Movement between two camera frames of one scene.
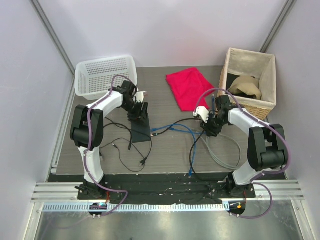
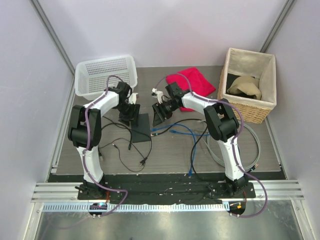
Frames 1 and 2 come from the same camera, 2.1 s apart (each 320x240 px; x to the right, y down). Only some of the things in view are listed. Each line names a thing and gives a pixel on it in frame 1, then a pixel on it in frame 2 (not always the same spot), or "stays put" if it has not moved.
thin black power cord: x=142 y=162 stays put
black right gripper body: x=214 y=124 to x=166 y=108
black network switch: x=140 y=130 stays put
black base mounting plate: x=164 y=188 stays put
